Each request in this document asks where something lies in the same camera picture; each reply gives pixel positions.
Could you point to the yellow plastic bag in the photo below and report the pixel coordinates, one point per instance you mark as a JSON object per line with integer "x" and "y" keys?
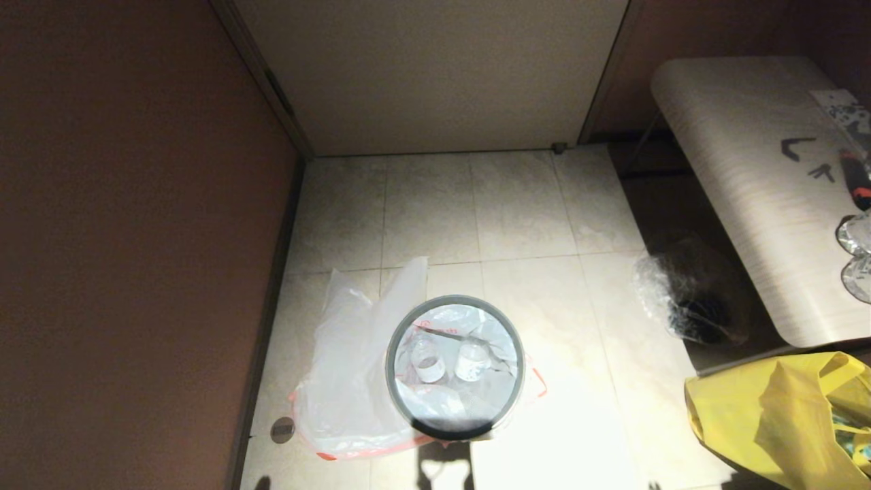
{"x": 762, "y": 422}

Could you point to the white door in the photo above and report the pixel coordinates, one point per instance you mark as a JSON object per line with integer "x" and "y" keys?
{"x": 435, "y": 68}

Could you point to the new white red-edged trash bag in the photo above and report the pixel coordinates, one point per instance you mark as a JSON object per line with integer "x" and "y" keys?
{"x": 347, "y": 381}

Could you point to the clear glass cup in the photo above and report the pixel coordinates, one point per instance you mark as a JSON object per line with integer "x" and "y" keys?
{"x": 856, "y": 235}
{"x": 859, "y": 280}

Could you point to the black and red tool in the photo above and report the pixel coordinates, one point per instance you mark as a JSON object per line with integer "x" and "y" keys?
{"x": 859, "y": 184}

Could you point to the clear plastic bottle white label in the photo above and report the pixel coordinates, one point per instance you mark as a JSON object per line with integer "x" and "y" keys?
{"x": 473, "y": 361}
{"x": 430, "y": 364}

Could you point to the round metal floor drain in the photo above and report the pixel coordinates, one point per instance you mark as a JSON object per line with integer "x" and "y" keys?
{"x": 282, "y": 430}

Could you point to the light wood table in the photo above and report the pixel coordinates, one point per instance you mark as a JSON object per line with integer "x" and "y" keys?
{"x": 748, "y": 170}

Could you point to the white patterned paper sheet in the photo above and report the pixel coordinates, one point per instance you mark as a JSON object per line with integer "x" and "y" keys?
{"x": 844, "y": 109}

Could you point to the black round trash bin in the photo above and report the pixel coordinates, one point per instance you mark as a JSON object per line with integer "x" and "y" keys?
{"x": 449, "y": 430}

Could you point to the green patterned packet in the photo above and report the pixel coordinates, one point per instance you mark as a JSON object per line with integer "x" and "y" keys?
{"x": 854, "y": 439}

